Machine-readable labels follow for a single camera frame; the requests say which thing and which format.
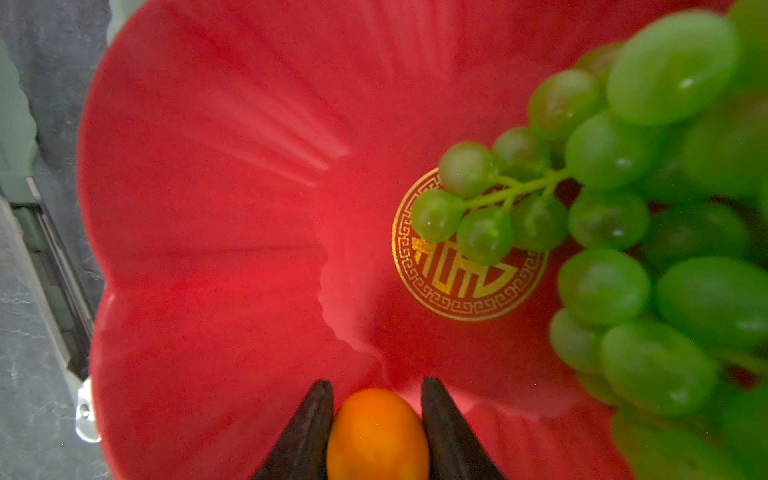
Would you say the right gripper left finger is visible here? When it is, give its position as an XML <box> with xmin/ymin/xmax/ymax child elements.
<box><xmin>251</xmin><ymin>380</ymin><xmax>334</xmax><ymax>480</ymax></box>

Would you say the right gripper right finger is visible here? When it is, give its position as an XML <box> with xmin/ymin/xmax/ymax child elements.
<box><xmin>421</xmin><ymin>377</ymin><xmax>506</xmax><ymax>480</ymax></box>

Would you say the orange fake tangerine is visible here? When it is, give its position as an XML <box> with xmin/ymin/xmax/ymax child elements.
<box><xmin>326</xmin><ymin>388</ymin><xmax>430</xmax><ymax>480</ymax></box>

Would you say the red flower-shaped fruit bowl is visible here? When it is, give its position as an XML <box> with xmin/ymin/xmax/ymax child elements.
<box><xmin>76</xmin><ymin>0</ymin><xmax>736</xmax><ymax>480</ymax></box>

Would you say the green fake grape bunch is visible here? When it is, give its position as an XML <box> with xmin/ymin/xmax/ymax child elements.
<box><xmin>393</xmin><ymin>1</ymin><xmax>767</xmax><ymax>479</ymax></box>

